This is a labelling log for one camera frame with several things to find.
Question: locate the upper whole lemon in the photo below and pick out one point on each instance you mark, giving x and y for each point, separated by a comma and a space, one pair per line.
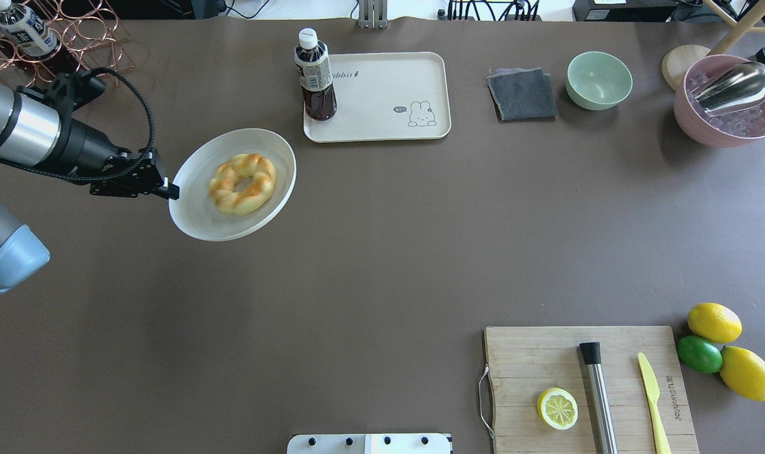
715, 322

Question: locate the green lime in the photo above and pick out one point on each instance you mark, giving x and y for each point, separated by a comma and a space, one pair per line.
699, 354

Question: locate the bottle lying in rack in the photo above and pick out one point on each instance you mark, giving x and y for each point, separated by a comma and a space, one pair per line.
38, 41

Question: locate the grey folded cloth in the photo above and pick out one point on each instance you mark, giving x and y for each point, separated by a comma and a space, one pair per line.
522, 94

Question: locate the wooden cutting board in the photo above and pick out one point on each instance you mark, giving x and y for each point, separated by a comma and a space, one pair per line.
523, 361

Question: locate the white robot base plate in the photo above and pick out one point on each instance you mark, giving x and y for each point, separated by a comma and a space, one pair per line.
417, 442

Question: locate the copper wire bottle rack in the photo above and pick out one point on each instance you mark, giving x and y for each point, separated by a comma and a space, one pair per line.
90, 30

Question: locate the whole lemon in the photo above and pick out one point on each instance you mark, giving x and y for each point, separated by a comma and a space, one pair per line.
744, 372
715, 322

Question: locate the wooden stand legs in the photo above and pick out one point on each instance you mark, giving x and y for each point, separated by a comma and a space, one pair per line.
737, 28

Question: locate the round wooden coaster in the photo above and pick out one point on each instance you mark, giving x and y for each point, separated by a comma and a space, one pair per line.
676, 63

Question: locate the metal clamp bracket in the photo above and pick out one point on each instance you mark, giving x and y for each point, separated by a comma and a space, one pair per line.
373, 14

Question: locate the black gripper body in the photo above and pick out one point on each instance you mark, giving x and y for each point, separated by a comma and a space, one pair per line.
84, 149

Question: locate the lower whole lemon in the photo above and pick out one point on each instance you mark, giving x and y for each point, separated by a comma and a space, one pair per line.
744, 372

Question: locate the mint green bowl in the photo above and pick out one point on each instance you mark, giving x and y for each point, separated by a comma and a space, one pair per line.
597, 81

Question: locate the pink bowl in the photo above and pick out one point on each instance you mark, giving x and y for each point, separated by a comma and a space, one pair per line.
695, 123

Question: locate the lemon half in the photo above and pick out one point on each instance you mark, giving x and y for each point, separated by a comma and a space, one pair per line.
557, 408

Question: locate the yellow plastic knife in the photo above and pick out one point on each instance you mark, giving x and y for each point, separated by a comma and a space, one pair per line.
653, 392

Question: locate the white oval plate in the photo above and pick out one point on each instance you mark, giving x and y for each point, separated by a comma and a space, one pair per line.
194, 212

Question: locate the dark tea bottle on tray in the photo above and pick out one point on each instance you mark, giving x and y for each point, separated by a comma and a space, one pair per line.
311, 57

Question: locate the glazed twisted ring donut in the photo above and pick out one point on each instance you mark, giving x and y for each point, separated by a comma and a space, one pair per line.
242, 184

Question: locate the steel muddler black tip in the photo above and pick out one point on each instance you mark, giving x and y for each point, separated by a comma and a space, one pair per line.
603, 429

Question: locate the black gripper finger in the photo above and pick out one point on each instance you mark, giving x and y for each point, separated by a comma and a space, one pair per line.
168, 191

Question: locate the clear ice cubes pile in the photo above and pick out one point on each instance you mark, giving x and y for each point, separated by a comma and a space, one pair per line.
738, 123

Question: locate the cream rabbit tray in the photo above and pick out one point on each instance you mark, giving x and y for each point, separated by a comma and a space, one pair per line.
386, 96

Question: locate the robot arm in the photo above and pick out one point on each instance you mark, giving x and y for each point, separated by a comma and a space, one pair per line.
39, 134

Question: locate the steel ice scoop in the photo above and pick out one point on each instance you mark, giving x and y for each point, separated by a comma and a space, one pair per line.
741, 87

